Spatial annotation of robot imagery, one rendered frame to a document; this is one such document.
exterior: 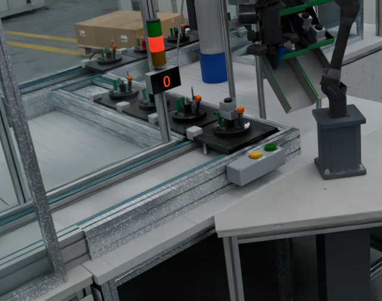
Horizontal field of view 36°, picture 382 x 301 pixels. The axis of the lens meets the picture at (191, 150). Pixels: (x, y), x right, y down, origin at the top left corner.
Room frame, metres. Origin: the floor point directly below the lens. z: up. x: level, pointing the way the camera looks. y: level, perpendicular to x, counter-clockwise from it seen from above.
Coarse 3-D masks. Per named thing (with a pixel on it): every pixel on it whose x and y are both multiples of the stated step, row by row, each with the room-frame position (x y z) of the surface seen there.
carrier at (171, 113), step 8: (192, 88) 2.28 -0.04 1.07; (192, 96) 2.28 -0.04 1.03; (176, 104) 2.26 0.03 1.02; (184, 104) 2.23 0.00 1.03; (192, 104) 2.37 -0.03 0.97; (200, 104) 2.36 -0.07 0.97; (168, 112) 2.31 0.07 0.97; (176, 112) 2.21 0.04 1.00; (184, 112) 2.23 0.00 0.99; (192, 112) 2.22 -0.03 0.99; (200, 112) 2.21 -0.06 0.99; (208, 112) 2.24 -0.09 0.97; (176, 120) 2.18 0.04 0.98; (184, 120) 2.16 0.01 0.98; (192, 120) 2.16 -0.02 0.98; (200, 120) 2.17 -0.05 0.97; (208, 120) 2.16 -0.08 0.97; (216, 120) 2.16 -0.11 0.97; (176, 128) 2.12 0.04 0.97; (184, 128) 2.11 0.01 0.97
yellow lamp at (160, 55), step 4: (152, 52) 1.99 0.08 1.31; (156, 52) 1.98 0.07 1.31; (160, 52) 1.99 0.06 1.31; (164, 52) 2.00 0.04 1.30; (152, 56) 1.99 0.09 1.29; (156, 56) 1.98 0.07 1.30; (160, 56) 1.98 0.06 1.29; (164, 56) 1.99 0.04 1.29; (152, 60) 2.00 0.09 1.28; (156, 60) 1.98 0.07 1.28; (160, 60) 1.98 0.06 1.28; (164, 60) 1.99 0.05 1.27; (152, 64) 2.01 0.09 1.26; (156, 64) 1.99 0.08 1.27; (160, 64) 1.98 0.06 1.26; (164, 64) 1.99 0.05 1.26
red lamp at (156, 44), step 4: (160, 36) 1.99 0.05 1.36; (152, 40) 1.99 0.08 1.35; (156, 40) 1.98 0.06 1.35; (160, 40) 1.99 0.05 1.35; (152, 44) 1.99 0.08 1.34; (156, 44) 1.98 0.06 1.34; (160, 44) 1.99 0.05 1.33; (152, 48) 1.99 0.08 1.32; (156, 48) 1.98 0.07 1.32; (160, 48) 1.99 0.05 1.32; (164, 48) 2.00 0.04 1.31
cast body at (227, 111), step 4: (224, 100) 2.01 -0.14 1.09; (228, 100) 2.01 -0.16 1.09; (232, 100) 2.02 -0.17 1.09; (220, 104) 2.02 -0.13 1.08; (224, 104) 2.00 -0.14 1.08; (228, 104) 2.00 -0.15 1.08; (232, 104) 2.01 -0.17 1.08; (220, 108) 2.03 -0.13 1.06; (224, 108) 2.01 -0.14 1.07; (228, 108) 1.99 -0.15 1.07; (232, 108) 2.01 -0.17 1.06; (220, 112) 2.03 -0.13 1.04; (224, 112) 2.01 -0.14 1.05; (228, 112) 1.99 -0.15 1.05; (232, 112) 1.99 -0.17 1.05; (236, 112) 2.00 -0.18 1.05; (220, 116) 2.03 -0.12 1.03; (224, 116) 2.01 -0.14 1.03; (228, 116) 1.99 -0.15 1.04; (232, 116) 1.99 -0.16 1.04; (236, 116) 2.00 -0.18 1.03
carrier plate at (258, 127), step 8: (248, 120) 2.10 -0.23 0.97; (208, 128) 2.07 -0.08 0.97; (256, 128) 2.01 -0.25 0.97; (264, 128) 2.00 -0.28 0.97; (272, 128) 1.99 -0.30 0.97; (200, 136) 2.01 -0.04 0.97; (208, 136) 2.00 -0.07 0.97; (248, 136) 1.95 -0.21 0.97; (256, 136) 1.94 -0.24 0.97; (264, 136) 1.95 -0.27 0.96; (208, 144) 1.94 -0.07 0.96; (216, 144) 1.92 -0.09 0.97; (224, 144) 1.91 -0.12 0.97; (232, 144) 1.90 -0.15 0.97; (240, 144) 1.89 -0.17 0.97; (248, 144) 1.91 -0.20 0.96; (224, 152) 1.87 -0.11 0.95; (232, 152) 1.86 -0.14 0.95
